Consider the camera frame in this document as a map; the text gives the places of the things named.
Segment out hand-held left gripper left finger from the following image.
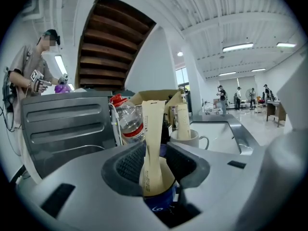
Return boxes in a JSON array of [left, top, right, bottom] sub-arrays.
[[17, 141, 169, 231]]

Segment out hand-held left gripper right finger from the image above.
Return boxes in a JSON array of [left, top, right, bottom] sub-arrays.
[[165, 142, 268, 231]]

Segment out white ceramic mug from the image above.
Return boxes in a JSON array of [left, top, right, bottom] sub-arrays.
[[170, 128, 210, 150]]

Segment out blue ceramic mug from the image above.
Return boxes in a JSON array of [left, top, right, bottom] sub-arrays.
[[139, 156, 180, 214]]

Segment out white sink basin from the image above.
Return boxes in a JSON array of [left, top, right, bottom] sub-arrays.
[[190, 121, 243, 155]]

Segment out white power strip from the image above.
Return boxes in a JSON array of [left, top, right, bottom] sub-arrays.
[[109, 103, 124, 147]]

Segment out dark grey washing machine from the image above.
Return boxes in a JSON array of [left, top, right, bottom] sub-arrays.
[[20, 91, 117, 179]]

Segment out clear plastic water bottle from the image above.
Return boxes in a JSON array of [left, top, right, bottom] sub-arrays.
[[109, 94, 148, 144]]

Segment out black pump bottle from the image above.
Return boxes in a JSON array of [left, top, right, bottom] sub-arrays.
[[160, 113, 170, 145]]

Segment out dark tall cabinet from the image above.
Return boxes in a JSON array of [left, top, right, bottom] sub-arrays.
[[185, 88, 193, 116]]

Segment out standing fan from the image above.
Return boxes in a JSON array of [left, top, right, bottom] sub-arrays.
[[244, 88, 252, 108]]

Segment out wooden table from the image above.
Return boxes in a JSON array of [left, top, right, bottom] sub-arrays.
[[266, 100, 287, 128]]

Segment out purple container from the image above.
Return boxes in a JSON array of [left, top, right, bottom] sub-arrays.
[[54, 83, 72, 94]]

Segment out cardboard box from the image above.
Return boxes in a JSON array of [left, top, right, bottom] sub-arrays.
[[127, 89, 186, 129]]

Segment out window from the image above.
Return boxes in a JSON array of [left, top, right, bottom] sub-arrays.
[[175, 67, 190, 85]]

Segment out wooden staircase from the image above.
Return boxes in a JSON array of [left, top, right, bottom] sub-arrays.
[[74, 0, 157, 91]]

